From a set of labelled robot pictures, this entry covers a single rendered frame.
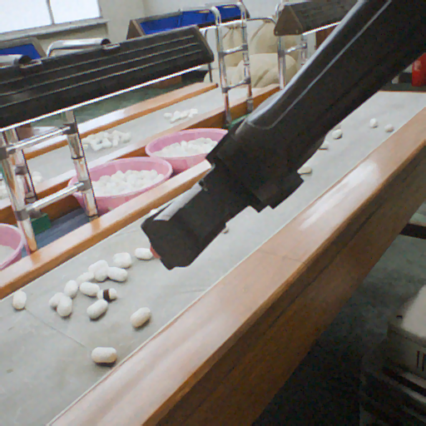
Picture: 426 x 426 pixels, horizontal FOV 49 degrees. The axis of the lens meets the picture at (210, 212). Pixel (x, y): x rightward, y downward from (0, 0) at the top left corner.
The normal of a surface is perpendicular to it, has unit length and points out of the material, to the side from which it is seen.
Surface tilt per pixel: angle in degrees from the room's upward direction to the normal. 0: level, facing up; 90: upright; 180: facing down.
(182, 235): 97
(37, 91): 51
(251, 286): 0
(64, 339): 0
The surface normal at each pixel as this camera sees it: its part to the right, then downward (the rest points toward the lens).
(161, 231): -0.54, 0.52
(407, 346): -0.76, 0.36
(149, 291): -0.12, -0.90
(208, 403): 0.78, 0.18
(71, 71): 0.60, -0.32
